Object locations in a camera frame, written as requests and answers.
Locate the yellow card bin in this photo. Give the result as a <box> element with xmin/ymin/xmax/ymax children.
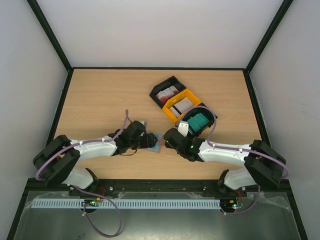
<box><xmin>162</xmin><ymin>88</ymin><xmax>202</xmax><ymax>124</ymax></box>

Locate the teal cards stack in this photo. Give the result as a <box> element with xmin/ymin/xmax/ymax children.
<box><xmin>187</xmin><ymin>113</ymin><xmax>210</xmax><ymax>135</ymax></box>

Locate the red white cards stack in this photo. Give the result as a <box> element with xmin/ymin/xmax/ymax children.
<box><xmin>156</xmin><ymin>86</ymin><xmax>179</xmax><ymax>103</ymax></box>

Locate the white slotted cable duct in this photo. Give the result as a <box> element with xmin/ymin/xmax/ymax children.
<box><xmin>31</xmin><ymin>198</ymin><xmax>221</xmax><ymax>210</ymax></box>

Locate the black bin with teal cards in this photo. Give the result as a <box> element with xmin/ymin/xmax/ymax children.
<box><xmin>181</xmin><ymin>103</ymin><xmax>218</xmax><ymax>137</ymax></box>

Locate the black enclosure frame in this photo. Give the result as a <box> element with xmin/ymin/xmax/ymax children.
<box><xmin>0</xmin><ymin>0</ymin><xmax>320</xmax><ymax>240</ymax></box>

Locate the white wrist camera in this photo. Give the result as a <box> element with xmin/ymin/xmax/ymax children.
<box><xmin>141</xmin><ymin>121</ymin><xmax>147</xmax><ymax>128</ymax></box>
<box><xmin>177</xmin><ymin>120</ymin><xmax>189</xmax><ymax>137</ymax></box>

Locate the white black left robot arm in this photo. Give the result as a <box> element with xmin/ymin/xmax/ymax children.
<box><xmin>32</xmin><ymin>120</ymin><xmax>158</xmax><ymax>192</ymax></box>

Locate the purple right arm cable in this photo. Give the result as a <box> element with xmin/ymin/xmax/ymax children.
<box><xmin>175</xmin><ymin>105</ymin><xmax>290</xmax><ymax>216</ymax></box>

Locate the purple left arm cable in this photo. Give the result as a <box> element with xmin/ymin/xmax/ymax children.
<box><xmin>35</xmin><ymin>109</ymin><xmax>130</xmax><ymax>237</ymax></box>

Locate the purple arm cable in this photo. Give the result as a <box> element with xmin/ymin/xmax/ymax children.
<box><xmin>175</xmin><ymin>105</ymin><xmax>290</xmax><ymax>216</ymax></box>
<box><xmin>35</xmin><ymin>109</ymin><xmax>130</xmax><ymax>237</ymax></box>

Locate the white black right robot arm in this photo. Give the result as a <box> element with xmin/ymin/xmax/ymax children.
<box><xmin>164</xmin><ymin>128</ymin><xmax>290</xmax><ymax>196</ymax></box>

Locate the black mounting rail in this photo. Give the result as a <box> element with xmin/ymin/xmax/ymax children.
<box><xmin>23</xmin><ymin>178</ymin><xmax>293</xmax><ymax>199</ymax></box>

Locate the black card bin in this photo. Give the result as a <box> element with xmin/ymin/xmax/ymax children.
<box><xmin>149</xmin><ymin>75</ymin><xmax>187</xmax><ymax>109</ymax></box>

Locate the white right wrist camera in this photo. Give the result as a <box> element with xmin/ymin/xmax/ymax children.
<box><xmin>177</xmin><ymin>120</ymin><xmax>189</xmax><ymax>137</ymax></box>

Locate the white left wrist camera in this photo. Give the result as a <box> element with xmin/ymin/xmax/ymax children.
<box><xmin>141</xmin><ymin>121</ymin><xmax>147</xmax><ymax>128</ymax></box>

